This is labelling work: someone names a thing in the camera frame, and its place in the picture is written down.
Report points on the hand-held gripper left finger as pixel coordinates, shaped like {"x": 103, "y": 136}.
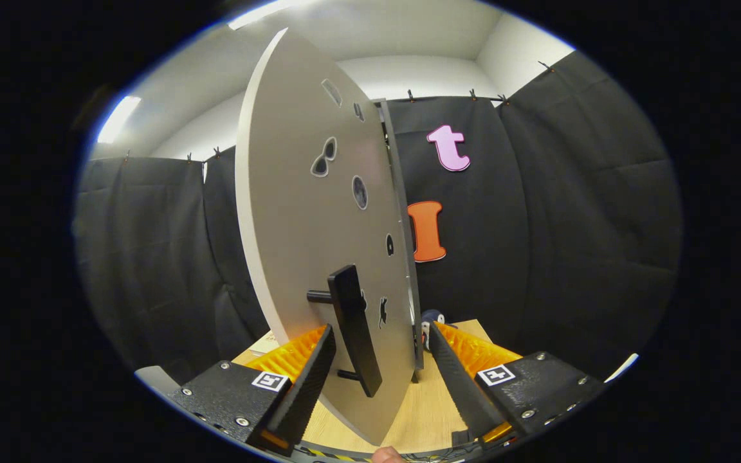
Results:
{"x": 306, "y": 392}

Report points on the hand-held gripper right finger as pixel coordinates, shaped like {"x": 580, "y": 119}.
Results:
{"x": 457, "y": 386}

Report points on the beige shoe cabinet door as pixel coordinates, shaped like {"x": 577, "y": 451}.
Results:
{"x": 300, "y": 225}

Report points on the grey shoe cabinet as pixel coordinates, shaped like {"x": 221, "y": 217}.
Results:
{"x": 401, "y": 193}

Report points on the beige cover book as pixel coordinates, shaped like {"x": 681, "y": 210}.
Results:
{"x": 264, "y": 344}

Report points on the penguin plush toy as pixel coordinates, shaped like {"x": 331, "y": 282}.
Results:
{"x": 431, "y": 316}

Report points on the black backdrop cloth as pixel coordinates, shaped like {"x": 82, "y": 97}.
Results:
{"x": 570, "y": 225}

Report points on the narrow ceiling light strip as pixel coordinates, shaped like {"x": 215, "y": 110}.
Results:
{"x": 118, "y": 120}

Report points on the wide ceiling light panel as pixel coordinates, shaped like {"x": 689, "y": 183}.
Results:
{"x": 261, "y": 13}

